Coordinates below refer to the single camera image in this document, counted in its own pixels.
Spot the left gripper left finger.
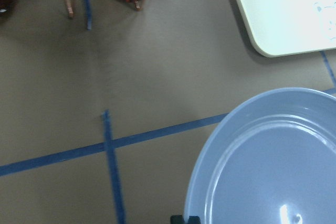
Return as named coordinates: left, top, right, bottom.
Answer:
left=170, top=215, right=183, bottom=224

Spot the cream bear tray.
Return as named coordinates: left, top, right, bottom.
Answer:
left=236, top=0, right=335, bottom=58

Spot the blue plastic plate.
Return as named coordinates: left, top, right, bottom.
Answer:
left=184, top=88, right=335, bottom=223

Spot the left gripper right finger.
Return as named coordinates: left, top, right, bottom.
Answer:
left=187, top=216, right=200, bottom=224

